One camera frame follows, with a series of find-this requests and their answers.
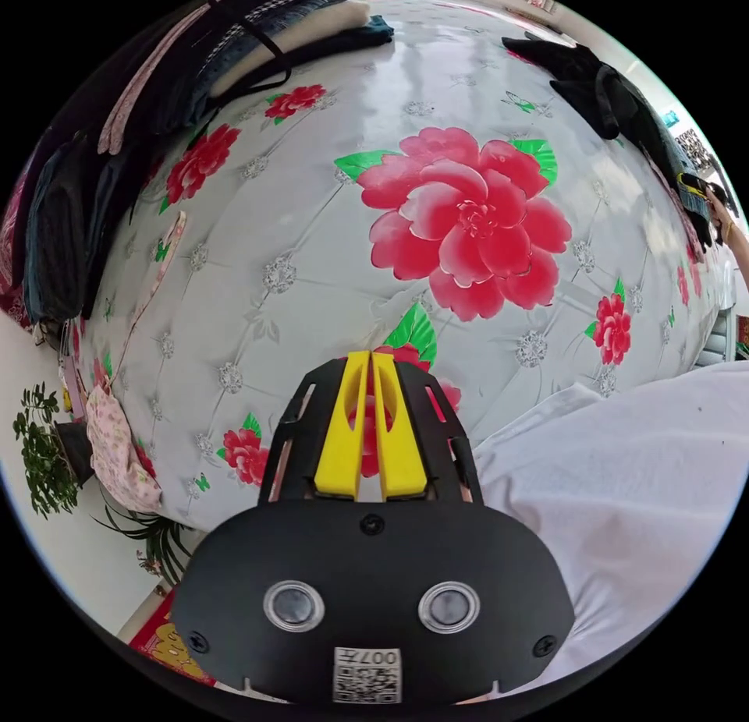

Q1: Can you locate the long-leaved green plant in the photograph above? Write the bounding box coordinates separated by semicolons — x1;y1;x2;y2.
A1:
92;490;195;586

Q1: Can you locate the small-leaved green plant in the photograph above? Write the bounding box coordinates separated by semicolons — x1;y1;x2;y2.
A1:
12;381;82;521

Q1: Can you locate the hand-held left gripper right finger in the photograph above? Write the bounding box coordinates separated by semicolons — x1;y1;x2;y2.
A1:
371;352;429;497

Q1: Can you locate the person's body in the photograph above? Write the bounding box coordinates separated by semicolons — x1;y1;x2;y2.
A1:
462;359;749;706

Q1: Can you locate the pile of clothes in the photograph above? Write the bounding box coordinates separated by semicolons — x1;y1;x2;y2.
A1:
10;0;396;327

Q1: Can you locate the red and gold carton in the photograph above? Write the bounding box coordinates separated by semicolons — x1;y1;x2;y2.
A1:
127;586;218;687

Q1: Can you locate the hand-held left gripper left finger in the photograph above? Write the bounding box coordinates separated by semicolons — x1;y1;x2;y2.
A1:
313;351;371;496

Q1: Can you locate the bed with red flower sheet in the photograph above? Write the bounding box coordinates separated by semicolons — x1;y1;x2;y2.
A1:
69;0;740;535

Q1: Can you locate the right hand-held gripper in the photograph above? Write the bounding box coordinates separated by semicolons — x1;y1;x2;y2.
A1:
676;172;719;250

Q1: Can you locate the black garment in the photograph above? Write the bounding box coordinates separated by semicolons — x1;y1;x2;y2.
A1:
502;30;674;150

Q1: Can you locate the pink floral cloth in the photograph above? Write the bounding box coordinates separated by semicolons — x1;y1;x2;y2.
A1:
85;381;164;514

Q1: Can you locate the person's right forearm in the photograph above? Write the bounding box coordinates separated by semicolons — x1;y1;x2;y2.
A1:
718;210;749;255

